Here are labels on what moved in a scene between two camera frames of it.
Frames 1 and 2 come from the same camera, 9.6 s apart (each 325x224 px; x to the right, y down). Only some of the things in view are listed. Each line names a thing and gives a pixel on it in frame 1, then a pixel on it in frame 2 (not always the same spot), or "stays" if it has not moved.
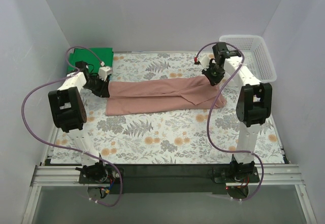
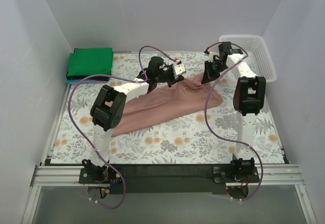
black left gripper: x=102 y=89 → x=171 y=76
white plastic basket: x=253 y=50 stays
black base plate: x=170 y=179 stays
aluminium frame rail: x=61 y=176 stays
